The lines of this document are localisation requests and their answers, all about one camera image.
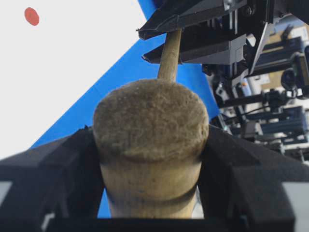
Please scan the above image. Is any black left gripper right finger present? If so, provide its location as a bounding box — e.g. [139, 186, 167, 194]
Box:
[198, 126, 309, 232]

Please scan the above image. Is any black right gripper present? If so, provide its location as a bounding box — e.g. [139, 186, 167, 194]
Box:
[135, 0, 309, 84]

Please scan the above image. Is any large white board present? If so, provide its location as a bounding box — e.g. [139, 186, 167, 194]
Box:
[0, 0, 146, 158]

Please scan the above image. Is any blue table mat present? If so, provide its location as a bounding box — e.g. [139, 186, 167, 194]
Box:
[30, 0, 220, 218]

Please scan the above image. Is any wooden mallet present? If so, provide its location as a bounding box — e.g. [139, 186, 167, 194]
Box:
[93, 28, 210, 219]

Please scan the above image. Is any red dot mark far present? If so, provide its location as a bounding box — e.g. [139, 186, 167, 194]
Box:
[24, 7, 40, 26]

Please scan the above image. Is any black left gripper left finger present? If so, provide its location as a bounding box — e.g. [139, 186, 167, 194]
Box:
[0, 127, 104, 232]

